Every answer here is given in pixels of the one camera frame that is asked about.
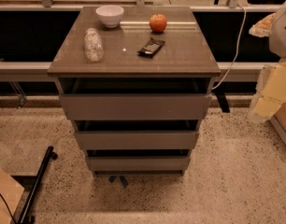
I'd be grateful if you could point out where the cardboard box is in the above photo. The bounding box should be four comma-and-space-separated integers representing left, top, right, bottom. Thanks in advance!
271, 102, 286, 145
0, 166, 24, 224

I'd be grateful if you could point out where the black thin cable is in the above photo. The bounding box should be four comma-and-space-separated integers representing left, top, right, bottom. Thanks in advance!
0, 184, 18, 224

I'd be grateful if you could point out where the brown drawer cabinet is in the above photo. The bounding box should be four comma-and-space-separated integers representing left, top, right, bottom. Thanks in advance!
48, 7, 221, 174

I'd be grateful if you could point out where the clear plastic bottle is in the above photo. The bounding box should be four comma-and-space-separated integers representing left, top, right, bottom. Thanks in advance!
84, 28, 104, 62

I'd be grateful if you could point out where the cardboard box right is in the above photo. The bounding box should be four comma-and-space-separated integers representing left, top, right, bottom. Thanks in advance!
271, 102, 286, 145

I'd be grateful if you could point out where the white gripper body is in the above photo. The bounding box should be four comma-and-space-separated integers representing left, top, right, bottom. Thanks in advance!
255, 61, 286, 116

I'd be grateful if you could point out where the red apple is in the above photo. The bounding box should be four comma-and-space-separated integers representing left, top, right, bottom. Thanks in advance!
150, 14, 167, 33

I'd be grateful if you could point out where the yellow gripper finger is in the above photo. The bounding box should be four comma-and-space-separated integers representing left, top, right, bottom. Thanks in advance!
249, 13, 276, 37
248, 63, 286, 123

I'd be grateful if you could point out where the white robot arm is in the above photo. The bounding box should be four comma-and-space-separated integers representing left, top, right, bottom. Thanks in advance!
248, 1, 286, 123

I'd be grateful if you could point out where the drawer grey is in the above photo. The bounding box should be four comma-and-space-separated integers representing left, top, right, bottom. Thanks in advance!
59, 94, 211, 120
85, 157, 191, 172
75, 131, 199, 150

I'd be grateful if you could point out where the cardboard box left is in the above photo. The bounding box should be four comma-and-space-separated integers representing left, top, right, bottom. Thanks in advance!
0, 166, 24, 224

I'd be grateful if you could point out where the black snack bar packet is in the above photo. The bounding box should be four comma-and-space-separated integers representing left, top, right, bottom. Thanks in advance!
137, 37, 165, 58

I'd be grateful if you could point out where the black metal stand leg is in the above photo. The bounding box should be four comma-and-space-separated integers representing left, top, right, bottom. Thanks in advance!
18, 146, 58, 224

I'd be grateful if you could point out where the white cable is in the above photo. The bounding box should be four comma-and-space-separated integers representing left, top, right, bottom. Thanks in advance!
211, 4, 248, 91

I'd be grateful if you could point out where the white ceramic bowl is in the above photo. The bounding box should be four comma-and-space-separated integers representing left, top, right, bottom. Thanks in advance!
95, 5, 124, 28

